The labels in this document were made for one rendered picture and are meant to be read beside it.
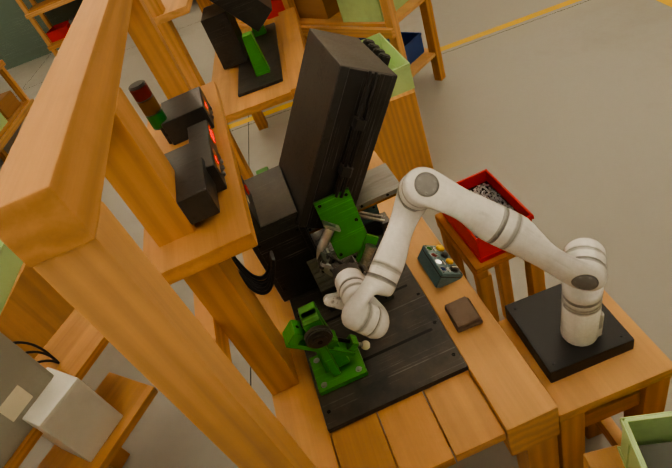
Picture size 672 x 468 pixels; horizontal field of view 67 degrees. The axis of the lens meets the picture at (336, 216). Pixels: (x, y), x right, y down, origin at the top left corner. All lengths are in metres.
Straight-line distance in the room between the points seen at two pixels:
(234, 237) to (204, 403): 0.34
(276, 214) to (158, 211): 0.55
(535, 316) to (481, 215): 0.49
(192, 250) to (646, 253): 2.34
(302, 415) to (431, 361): 0.40
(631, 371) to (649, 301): 1.24
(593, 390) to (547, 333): 0.17
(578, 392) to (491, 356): 0.22
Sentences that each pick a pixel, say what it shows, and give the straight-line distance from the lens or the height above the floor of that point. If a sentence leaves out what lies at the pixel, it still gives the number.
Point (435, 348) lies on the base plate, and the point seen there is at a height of 0.90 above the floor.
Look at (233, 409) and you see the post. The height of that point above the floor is 1.42.
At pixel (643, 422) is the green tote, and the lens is 1.38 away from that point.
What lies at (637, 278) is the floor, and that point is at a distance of 2.85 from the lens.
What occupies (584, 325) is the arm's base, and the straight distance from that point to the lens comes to 1.44.
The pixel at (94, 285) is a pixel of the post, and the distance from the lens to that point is 0.76.
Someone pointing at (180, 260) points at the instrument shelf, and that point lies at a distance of 1.13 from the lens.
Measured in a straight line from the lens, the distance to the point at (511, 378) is 1.47.
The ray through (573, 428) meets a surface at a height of 0.74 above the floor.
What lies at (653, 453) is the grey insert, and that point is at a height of 0.85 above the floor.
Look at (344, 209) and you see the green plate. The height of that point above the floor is 1.22.
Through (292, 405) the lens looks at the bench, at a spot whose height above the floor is 0.88.
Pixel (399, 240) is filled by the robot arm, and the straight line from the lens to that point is 1.14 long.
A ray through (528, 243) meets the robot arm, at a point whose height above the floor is 1.30.
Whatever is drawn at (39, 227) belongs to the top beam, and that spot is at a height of 1.90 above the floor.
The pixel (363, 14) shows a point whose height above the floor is 0.79.
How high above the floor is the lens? 2.18
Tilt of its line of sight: 39 degrees down
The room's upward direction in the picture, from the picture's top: 23 degrees counter-clockwise
